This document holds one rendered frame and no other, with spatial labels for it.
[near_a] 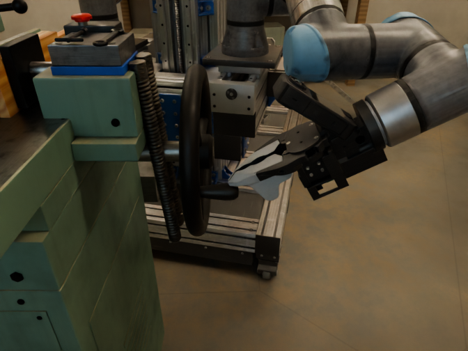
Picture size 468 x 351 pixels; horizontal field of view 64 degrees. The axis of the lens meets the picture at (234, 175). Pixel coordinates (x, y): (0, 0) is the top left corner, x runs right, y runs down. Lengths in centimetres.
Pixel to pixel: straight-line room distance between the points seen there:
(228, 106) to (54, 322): 74
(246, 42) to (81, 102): 71
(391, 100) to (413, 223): 148
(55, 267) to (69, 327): 12
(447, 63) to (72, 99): 49
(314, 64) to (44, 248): 42
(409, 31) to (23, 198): 53
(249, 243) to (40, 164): 99
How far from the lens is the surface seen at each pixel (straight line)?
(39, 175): 51
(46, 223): 53
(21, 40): 65
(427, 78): 51
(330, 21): 55
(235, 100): 111
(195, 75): 56
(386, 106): 49
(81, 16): 64
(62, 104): 59
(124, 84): 55
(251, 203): 153
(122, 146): 56
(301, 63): 52
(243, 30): 119
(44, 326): 65
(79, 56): 57
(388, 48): 56
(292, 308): 144
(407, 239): 184
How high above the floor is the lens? 112
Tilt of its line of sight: 32 degrees down
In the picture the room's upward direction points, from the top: straight up
